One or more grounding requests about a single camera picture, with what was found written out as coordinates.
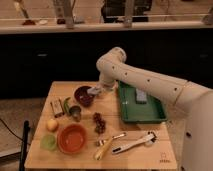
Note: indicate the yellow handled peeler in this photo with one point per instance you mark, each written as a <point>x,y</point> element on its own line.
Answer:
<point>102,150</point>

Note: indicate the black chair frame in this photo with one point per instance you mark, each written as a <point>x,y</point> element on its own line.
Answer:
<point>21,152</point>

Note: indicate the small metal cup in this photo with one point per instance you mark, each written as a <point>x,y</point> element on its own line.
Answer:
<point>75,112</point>

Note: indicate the brown box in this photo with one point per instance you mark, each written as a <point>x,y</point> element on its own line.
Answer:
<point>57,108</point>

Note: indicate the light green small cup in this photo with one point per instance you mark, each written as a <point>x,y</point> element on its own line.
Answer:
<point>48,142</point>

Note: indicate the green plastic tray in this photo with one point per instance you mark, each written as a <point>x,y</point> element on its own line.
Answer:
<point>152,112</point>

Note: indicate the dark red grapes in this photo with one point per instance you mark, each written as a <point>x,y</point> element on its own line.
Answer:
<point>100,123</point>

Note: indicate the purple bowl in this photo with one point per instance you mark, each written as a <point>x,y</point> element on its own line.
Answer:
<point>83,97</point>

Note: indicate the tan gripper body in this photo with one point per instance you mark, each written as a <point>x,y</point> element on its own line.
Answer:
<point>102,88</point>

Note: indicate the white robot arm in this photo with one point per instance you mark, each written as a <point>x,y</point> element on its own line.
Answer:
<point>193,99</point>

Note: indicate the grey sponge block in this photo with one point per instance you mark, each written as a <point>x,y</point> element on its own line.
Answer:
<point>141,96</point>

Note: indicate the metal spoon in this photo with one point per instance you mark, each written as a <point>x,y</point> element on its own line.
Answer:
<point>103,141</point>

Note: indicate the yellow lemon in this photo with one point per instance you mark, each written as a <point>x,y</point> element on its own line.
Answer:
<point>52,125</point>

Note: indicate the green pepper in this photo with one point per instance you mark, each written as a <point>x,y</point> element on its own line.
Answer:
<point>66,106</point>

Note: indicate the orange bowl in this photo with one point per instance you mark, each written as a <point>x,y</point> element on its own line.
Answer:
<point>72,139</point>

